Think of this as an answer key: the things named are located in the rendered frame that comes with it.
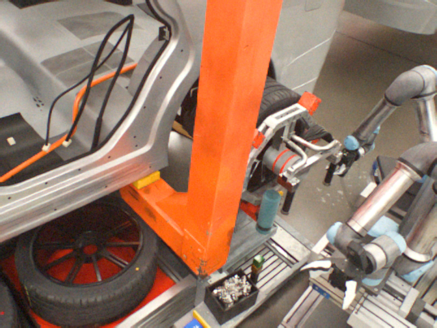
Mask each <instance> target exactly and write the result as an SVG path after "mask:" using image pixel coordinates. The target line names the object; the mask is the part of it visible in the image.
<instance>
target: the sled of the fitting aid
mask: <svg viewBox="0 0 437 328"><path fill-rule="evenodd" d="M277 229H278V225H276V224H275V223H273V224H272V230H271V233H270V234H267V235H263V234H257V235H256V236H254V237H253V238H252V239H249V240H248V241H246V242H245V244H243V245H242V246H240V247H239V248H236V250H234V251H232V252H231V253H230V254H229V255H228V261H227V263H225V264H224V265H223V266H222V267H220V268H219V269H217V271H218V272H219V273H222V272H224V271H225V270H227V269H228V268H230V267H232V265H234V263H236V262H238V261H240V259H242V258H244V257H245V256H246V255H247V254H249V253H250V252H252V251H253V250H254V249H256V248H257V247H259V246H260V245H262V244H263V243H265V241H267V240H268V239H269V238H271V237H272V236H274V235H275V234H276V232H277Z"/></svg>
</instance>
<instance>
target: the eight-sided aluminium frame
mask: <svg viewBox="0 0 437 328"><path fill-rule="evenodd" d="M298 118H299V119H300V121H301V122H302V124H303V127H302V131H301V133H300V137H304V135H305V134H306V132H307V131H308V130H309V129H310V128H311V127H312V126H313V125H314V124H317V123H316V122H315V121H314V119H313V118H312V116H311V115H310V114H308V110H307V109H306V108H304V107H303V106H301V105H299V104H297V103H296V104H295V105H292V106H291V107H288V108H286V109H283V110H282V111H280V112H279V113H276V114H274V115H270V116H269V117H267V118H266V120H264V121H263V123H262V125H261V126H260V127H259V129H258V130H259V131H260V132H262V134H264V133H265V132H266V131H267V132H266V133H265V136H266V139H265V140H263V142H262V143H261V144H260V146H259V148H258V149H255V148H254V147H253V146H252V145H251V149H250V154H249V158H248V164H247V168H246V174H245V180H244V183H243V190H242V193H241V199H242V200H245V201H247V202H249V203H251V204H253V205H255V206H257V205H258V204H260V203H261V201H262V198H263V196H264V192H265V191H266V190H269V189H273V190H275V191H277V192H279V191H281V190H282V189H283V187H282V186H281V185H280V184H279V183H278V182H277V180H278V176H277V177H276V178H275V179H273V180H272V181H270V182H269V183H267V185H264V186H263V187H261V188H259V189H258V190H256V191H254V192H253V193H250V192H248V191H247V190H246V188H247V185H248V179H249V175H250V169H251V166H252V164H253V162H254V160H255V158H256V157H257V156H258V154H259V153H260V152H261V150H262V149H263V147H265V145H266V144H267V143H268V141H269V140H270V138H271V137H272V136H273V134H274V132H276V131H277V130H278V129H280V128H282V127H283V126H285V125H286V124H290V122H292V121H294V120H296V119H298ZM297 146H298V147H299V148H301V149H303V151H304V152H305V153H306V155H308V151H309V149H308V148H306V147H305V146H304V145H302V144H300V143H297ZM303 146H304V147H303ZM251 150H252V152H251Z"/></svg>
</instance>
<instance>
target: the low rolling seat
mask: <svg viewBox="0 0 437 328"><path fill-rule="evenodd" d="M396 161H397V157H390V156H382V155H378V157H376V158H375V160H374V162H373V165H372V167H371V169H370V171H369V173H368V175H367V177H366V179H367V185H369V184H370V183H371V182H372V183H374V184H376V185H377V186H378V185H379V184H380V183H381V181H382V180H383V179H384V178H385V177H386V176H387V175H388V174H389V173H390V172H391V170H392V168H394V167H395V166H396ZM376 170H377V173H378V174H375V171H376ZM377 186H376V187H377Z"/></svg>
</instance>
